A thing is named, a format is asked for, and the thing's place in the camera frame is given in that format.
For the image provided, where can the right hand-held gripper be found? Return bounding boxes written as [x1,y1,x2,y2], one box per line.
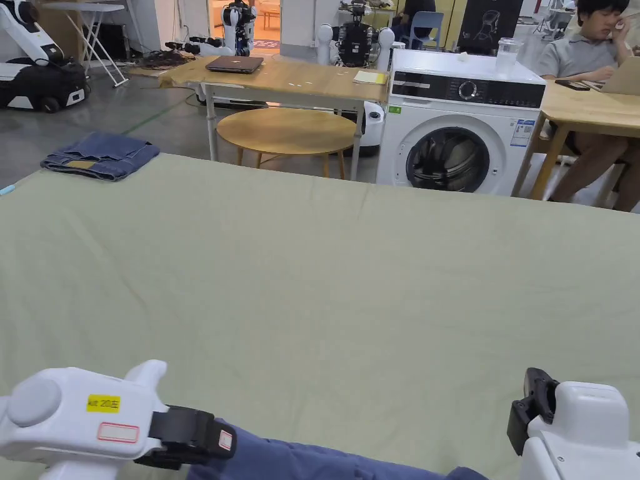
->
[507,367,640,480]

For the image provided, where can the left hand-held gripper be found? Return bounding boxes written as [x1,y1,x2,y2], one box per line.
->
[0,359,237,480]

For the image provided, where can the dark blue garment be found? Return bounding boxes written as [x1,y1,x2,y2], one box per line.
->
[187,424,493,480]

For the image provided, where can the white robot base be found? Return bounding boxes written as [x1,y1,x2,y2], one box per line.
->
[357,99,386,159]

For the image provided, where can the bed with pale green sheet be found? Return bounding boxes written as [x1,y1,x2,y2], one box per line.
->
[0,152,640,480]

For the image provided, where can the folded blue jeans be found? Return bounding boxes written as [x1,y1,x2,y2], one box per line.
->
[39,132,161,183]

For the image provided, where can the white washing machine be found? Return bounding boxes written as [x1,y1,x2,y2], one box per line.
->
[375,37,548,197]

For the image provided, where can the wooden table with laptop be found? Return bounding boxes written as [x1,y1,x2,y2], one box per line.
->
[512,54,640,208]

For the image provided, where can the round wooden table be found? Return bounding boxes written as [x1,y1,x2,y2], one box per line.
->
[216,108,359,180]

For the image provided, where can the folding table with wooden top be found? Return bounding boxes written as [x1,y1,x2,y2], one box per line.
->
[159,54,391,181]

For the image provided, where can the black sign board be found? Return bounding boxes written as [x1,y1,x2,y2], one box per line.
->
[457,0,524,54]

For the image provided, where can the blue plastic chair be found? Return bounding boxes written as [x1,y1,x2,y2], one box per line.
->
[409,11,446,52]

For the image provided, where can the white wheeled robot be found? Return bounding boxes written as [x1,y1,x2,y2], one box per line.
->
[0,0,92,114]

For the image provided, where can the black humanoid robot white arms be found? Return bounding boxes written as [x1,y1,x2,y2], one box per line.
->
[317,2,397,71]

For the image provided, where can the white ironing board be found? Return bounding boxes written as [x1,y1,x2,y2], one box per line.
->
[37,0,129,89]

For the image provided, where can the white and black humanoid robot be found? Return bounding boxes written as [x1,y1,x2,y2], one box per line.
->
[221,0,258,57]

